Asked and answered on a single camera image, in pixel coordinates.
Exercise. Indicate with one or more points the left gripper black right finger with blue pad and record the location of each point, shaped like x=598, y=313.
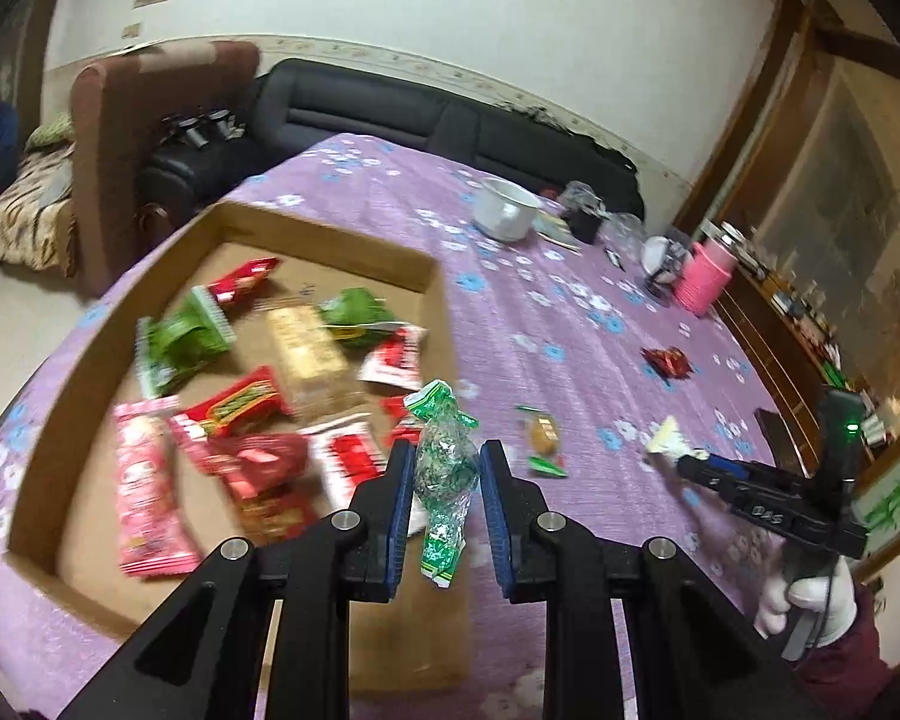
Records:
x=637, y=628

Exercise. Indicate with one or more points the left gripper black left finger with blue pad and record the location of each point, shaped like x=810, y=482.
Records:
x=264, y=632

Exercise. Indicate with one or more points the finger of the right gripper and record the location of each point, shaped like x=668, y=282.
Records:
x=732, y=491

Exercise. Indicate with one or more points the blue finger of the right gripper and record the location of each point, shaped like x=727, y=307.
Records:
x=713, y=466

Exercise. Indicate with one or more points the white cream snack packet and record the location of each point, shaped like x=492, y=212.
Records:
x=668, y=444

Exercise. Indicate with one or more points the green clear candy wrapper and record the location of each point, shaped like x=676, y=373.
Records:
x=445, y=478

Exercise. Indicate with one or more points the clear beige wafer snack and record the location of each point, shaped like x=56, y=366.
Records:
x=316, y=374

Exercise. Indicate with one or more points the red white snack packet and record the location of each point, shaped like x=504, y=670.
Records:
x=395, y=362

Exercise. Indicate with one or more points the red square snack packet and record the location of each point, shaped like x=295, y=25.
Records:
x=404, y=425

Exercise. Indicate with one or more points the green snack packet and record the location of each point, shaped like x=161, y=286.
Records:
x=358, y=319

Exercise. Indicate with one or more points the dark red forearm sleeve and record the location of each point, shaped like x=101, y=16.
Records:
x=848, y=678

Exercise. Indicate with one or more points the white gloved right hand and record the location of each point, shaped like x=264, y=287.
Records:
x=832, y=596

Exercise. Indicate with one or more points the dark red candy packet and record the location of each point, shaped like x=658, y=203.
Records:
x=668, y=363

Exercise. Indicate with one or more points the pink cartoon snack packet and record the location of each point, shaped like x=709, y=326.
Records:
x=152, y=538

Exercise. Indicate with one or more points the yellow cake clear packet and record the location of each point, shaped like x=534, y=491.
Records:
x=543, y=443

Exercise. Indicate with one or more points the purple floral tablecloth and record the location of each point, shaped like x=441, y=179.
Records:
x=534, y=325

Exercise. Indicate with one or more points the large dark red packet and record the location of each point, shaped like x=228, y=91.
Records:
x=266, y=479

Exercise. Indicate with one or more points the pink sleeved bottle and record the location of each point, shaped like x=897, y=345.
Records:
x=706, y=274

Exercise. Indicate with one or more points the black phone stand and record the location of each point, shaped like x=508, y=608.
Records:
x=669, y=268

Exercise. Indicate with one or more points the white round container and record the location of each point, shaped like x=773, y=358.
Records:
x=659, y=249

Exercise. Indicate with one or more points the small red white packet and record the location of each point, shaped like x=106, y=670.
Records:
x=346, y=454

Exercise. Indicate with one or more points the clear plastic cup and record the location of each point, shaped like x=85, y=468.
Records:
x=626, y=234

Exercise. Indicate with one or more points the red long snack packet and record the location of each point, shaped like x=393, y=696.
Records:
x=253, y=399

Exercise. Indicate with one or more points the wooden cabinet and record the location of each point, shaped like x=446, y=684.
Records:
x=808, y=171

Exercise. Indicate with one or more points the small black cup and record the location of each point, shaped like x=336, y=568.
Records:
x=584, y=221

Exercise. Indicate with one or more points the green booklet on table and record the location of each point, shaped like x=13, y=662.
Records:
x=554, y=230

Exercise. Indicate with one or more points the cardboard tray box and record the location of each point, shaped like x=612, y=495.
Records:
x=63, y=536

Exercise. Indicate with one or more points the green packet in tray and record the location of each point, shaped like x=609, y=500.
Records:
x=170, y=351

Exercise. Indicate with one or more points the white ceramic mug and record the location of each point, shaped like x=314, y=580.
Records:
x=504, y=211

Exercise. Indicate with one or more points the red packet upper tray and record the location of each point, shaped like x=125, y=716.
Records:
x=237, y=285

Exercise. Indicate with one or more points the patterned blanket bed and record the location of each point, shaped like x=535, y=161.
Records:
x=37, y=221

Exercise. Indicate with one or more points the black gadgets on sofa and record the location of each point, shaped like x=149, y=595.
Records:
x=197, y=130

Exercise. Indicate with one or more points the brown armchair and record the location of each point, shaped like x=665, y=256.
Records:
x=118, y=106

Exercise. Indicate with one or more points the black leather sofa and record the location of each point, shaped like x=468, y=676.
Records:
x=300, y=103

